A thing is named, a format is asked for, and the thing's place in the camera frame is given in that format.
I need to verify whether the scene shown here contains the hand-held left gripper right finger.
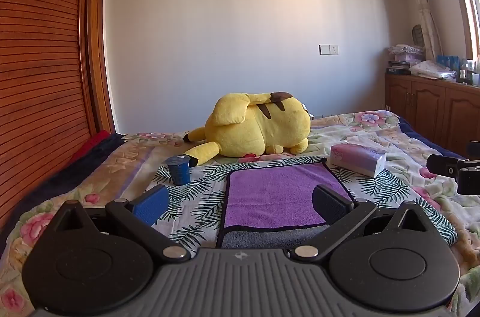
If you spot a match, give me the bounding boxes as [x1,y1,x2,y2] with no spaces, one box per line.
[291,185,432,261]

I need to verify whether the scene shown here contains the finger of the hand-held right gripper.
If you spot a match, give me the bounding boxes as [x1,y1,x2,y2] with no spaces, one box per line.
[457,167,480,196]
[427,153,469,177]

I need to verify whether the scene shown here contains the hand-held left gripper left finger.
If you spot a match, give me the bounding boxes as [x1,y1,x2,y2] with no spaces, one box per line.
[50,185,190,261]

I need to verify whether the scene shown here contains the purple towel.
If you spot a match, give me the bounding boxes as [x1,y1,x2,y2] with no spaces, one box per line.
[224,160,355,231]

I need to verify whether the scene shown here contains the grey towel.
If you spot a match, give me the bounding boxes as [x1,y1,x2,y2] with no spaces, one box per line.
[220,224,328,250]

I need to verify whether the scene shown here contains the dark blue cup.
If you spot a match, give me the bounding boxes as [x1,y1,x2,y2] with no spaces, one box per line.
[166,155,192,186]

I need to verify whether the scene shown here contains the leaf print cloth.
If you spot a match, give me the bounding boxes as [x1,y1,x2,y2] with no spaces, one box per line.
[153,156,459,255]

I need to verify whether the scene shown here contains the pink tissue pack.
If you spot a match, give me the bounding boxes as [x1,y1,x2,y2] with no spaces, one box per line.
[329,143,388,178]

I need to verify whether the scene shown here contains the wooden cabinet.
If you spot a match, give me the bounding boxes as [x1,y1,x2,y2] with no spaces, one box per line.
[384,72,480,162]

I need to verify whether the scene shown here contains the dark blue blanket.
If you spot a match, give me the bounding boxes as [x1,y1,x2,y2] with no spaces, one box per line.
[0,132,127,240]

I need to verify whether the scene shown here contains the small bottles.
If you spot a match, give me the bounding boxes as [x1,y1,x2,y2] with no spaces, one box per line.
[458,55,480,86]

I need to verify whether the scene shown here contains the red cloth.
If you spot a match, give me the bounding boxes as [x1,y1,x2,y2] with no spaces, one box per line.
[70,131,112,163]

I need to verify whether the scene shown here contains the white plastic bag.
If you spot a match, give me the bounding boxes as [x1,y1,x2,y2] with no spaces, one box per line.
[408,59,457,81]

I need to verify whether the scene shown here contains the blue box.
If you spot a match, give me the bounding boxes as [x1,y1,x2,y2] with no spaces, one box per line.
[436,55,461,72]

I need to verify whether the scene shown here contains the yellow plush toy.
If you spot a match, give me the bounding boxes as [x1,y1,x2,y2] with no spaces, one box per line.
[183,91,312,168]

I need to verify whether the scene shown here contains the stack of books and cloths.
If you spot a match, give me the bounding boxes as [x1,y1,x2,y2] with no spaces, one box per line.
[387,44,425,76]

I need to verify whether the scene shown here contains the grey hand fan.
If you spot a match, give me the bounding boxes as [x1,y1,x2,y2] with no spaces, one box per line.
[411,25,425,48]

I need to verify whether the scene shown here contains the wooden slatted wardrobe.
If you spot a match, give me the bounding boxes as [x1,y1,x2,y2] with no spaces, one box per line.
[0,0,118,229]

